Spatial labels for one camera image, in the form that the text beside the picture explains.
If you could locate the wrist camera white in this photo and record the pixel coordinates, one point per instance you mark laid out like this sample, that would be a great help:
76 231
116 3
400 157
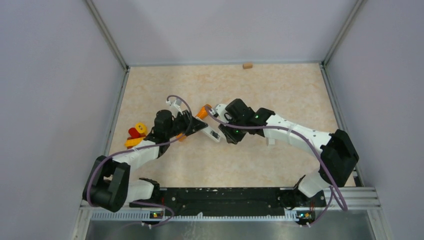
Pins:
218 112
174 106

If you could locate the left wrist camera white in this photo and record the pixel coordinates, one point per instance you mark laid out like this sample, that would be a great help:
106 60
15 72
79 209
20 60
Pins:
174 106

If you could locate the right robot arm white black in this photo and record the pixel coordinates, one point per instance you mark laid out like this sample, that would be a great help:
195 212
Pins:
334 151

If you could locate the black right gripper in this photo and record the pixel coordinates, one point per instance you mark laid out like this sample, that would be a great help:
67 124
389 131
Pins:
231 138

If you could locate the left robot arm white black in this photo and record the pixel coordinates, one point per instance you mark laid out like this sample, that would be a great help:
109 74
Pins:
108 185

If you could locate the small brown wooden block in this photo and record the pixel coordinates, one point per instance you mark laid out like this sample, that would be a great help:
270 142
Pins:
247 65

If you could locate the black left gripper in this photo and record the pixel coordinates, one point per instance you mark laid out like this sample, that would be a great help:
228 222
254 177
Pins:
192 124

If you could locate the white slotted cable duct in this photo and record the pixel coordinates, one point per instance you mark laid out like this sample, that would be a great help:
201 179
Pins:
146 215

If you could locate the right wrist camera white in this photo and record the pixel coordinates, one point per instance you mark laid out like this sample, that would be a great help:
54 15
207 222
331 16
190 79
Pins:
218 112

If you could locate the yellow red toy truck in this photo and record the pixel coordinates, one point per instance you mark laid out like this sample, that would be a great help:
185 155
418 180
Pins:
136 135

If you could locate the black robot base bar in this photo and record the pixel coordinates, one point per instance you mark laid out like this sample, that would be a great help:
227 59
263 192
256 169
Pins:
231 201

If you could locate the small white remote control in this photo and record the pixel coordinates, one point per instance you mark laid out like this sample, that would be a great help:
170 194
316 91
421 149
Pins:
212 134

